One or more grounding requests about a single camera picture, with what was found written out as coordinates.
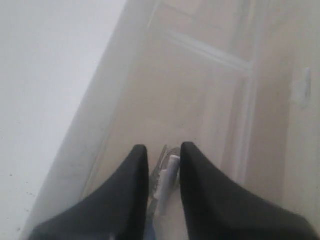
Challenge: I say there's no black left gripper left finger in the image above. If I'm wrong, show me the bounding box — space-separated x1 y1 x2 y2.
29 144 149 240

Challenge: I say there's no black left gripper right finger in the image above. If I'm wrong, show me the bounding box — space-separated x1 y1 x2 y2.
180 142 319 240

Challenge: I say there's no clear drawer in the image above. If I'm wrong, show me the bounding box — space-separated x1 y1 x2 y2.
83 0 320 229

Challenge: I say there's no white plastic drawer cabinet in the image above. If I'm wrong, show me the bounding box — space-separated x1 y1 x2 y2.
20 0 157 240

